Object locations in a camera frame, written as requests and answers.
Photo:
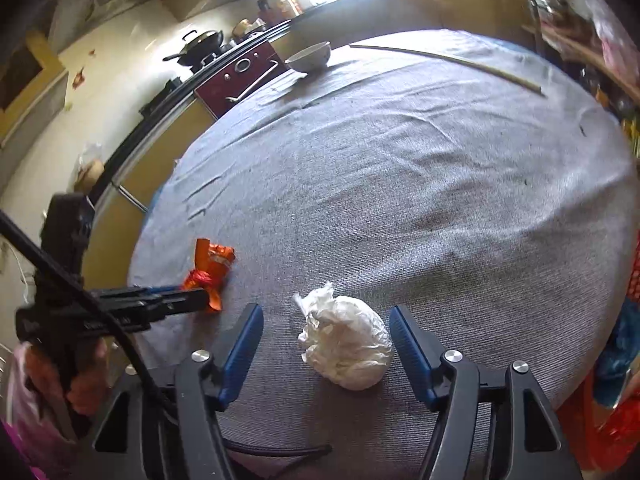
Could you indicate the white pink plastic bag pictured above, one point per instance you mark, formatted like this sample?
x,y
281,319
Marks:
x,y
615,35

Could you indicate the person's magenta clothing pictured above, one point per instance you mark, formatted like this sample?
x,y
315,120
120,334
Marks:
x,y
22,410

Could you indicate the black kitchen countertop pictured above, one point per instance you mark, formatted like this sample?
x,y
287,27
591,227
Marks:
x,y
131,147

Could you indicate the clay pot in plastic bag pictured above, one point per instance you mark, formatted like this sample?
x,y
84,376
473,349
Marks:
x,y
90,170

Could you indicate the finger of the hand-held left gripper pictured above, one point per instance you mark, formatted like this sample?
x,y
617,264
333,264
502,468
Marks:
x,y
160,305
155,288

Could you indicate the black wok with lid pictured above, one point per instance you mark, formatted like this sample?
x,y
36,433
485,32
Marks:
x,y
200,46

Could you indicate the yellow base cabinets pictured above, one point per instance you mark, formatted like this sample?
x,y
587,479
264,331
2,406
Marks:
x,y
450,10

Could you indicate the long wooden stick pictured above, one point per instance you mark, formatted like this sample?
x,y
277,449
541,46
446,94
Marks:
x,y
450,62

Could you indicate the grey tablecloth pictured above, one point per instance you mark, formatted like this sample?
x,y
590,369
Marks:
x,y
400,185

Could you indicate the person's left hand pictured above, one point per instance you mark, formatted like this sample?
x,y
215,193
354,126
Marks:
x,y
90,375

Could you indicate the grey range hood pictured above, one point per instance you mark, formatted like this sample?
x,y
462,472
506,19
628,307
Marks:
x,y
100,10

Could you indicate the beige kitchen bowls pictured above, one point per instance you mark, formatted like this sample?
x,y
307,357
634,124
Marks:
x,y
247,29

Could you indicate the white ceramic bowl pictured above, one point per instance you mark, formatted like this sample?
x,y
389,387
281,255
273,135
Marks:
x,y
309,57

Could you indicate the orange red wrapper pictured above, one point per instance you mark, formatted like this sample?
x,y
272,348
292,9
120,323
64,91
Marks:
x,y
210,265

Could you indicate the yellow brown-panel wall cabinet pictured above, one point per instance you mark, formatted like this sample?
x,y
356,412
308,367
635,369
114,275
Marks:
x,y
30,85

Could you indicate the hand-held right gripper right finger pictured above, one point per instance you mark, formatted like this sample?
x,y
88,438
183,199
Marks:
x,y
415,355

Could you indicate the white paper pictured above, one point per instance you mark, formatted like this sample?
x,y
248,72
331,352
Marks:
x,y
345,345

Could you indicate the dark knife block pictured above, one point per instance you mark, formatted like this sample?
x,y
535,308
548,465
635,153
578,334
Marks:
x,y
264,9

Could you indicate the maroon built-in oven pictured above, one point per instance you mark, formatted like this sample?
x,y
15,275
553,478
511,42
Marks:
x,y
235,80

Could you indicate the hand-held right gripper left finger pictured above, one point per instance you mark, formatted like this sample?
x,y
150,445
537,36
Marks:
x,y
242,355

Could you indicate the orange jar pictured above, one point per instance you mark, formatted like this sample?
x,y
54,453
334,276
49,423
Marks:
x,y
291,6

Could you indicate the metal storage rack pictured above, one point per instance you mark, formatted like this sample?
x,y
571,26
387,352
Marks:
x,y
565,35

